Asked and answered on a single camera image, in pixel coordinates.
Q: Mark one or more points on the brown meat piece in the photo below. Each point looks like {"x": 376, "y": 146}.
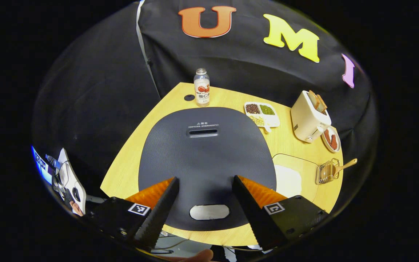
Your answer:
{"x": 327, "y": 135}
{"x": 334, "y": 142}

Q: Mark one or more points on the wooden spoon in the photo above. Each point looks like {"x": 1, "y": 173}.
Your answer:
{"x": 346, "y": 165}

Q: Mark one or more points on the clear drink bottle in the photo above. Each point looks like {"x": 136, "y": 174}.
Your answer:
{"x": 202, "y": 91}

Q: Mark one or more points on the black backdrop cloth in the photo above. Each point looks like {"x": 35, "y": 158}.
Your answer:
{"x": 96, "y": 91}

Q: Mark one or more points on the white divided bean dish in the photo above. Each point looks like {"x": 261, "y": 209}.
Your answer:
{"x": 264, "y": 116}

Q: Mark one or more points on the dark grey rice cooker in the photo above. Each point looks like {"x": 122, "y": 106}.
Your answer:
{"x": 206, "y": 156}

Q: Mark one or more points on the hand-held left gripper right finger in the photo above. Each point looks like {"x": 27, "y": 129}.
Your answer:
{"x": 251, "y": 211}

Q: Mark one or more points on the white toaster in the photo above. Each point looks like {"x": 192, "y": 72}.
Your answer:
{"x": 306, "y": 120}

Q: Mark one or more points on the white round plate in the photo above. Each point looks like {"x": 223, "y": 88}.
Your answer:
{"x": 326, "y": 143}

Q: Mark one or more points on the toast slice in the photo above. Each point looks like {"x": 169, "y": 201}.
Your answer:
{"x": 313, "y": 99}
{"x": 322, "y": 105}

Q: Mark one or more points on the white rice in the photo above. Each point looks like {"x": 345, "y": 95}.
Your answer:
{"x": 287, "y": 182}

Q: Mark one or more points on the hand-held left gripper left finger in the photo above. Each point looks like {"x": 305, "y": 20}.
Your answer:
{"x": 160, "y": 214}

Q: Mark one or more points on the black round cap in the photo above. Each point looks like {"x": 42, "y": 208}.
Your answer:
{"x": 189, "y": 97}

